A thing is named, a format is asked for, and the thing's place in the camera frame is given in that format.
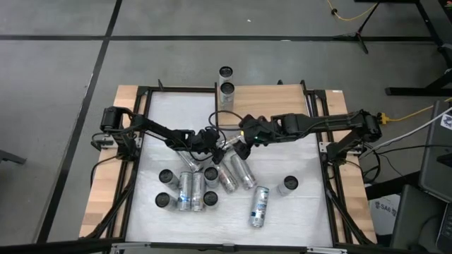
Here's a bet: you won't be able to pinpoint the black tripod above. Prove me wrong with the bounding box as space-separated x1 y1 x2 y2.
331 1 381 56

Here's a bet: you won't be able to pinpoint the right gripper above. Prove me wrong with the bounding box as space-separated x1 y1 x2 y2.
234 113 283 160

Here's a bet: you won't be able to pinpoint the Celsius Peach Vibe can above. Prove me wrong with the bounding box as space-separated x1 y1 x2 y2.
202 190 220 210
176 150 205 174
157 169 180 191

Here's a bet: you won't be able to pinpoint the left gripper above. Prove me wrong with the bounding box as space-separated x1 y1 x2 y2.
192 127 227 166

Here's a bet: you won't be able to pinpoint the wooden shelf black metal legs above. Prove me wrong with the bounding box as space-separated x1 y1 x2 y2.
213 79 314 138

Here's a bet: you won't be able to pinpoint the dark grey seat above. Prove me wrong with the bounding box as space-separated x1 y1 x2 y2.
389 183 446 252

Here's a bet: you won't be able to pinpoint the laptop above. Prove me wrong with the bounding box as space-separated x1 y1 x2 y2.
435 202 452 253

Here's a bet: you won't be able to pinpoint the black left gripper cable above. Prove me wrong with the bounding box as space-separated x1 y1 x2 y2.
174 139 218 164

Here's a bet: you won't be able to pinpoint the white glossy table mat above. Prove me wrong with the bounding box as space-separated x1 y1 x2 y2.
125 90 334 248

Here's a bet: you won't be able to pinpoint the white cable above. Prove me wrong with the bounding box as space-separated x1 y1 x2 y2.
376 107 452 147

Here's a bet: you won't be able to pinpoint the thin yellow cable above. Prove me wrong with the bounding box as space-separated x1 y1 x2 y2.
326 0 379 21

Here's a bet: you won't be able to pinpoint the black power cable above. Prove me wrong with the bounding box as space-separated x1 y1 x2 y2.
89 154 123 188

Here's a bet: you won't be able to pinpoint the white printed box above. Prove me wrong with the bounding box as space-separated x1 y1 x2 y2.
367 193 401 236

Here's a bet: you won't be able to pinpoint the black stand foot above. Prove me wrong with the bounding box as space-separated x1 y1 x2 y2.
0 149 28 166

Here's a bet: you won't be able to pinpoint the grey side table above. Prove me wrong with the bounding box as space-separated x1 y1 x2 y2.
418 99 452 204

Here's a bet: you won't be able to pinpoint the black desk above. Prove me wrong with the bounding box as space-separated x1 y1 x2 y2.
354 0 452 97

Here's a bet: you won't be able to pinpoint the Celsius Arctic Vibe can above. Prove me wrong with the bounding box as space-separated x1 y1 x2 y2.
247 186 270 229
275 175 299 198

